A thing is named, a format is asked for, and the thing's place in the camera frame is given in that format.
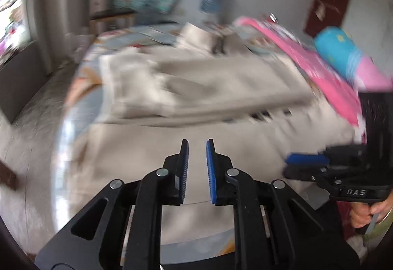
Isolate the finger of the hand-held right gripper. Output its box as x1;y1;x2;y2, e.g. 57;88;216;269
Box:
282;165;331;182
285;146;366;166

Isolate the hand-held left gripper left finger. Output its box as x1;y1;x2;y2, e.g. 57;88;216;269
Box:
34;139;189;270

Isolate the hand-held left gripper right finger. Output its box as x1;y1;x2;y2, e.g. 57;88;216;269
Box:
206;139;360;270

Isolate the cream coat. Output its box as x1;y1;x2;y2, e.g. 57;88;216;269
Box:
74;23;366;246

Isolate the person's right hand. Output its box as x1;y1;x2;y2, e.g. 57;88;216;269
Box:
350;195;393;229

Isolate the silver bangle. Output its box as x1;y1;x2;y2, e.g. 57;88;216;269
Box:
373;208;393;225

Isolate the cyan and pink pillow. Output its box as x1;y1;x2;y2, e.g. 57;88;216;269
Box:
315;27;393;91

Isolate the pink floral blanket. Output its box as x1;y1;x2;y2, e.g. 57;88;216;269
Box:
233;15;367;135

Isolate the fruit print bed sheet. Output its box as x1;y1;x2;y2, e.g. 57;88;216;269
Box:
51;23;326;267

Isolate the wooden chair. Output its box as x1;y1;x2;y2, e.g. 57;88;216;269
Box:
87;0;137;36

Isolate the brown wooden object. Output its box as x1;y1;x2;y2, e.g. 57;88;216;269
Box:
0;162;16;191

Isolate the grey cabinet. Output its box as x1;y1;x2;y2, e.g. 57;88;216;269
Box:
0;41;40;123

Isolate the grey curtain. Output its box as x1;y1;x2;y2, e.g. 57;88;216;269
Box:
26;0;54;76

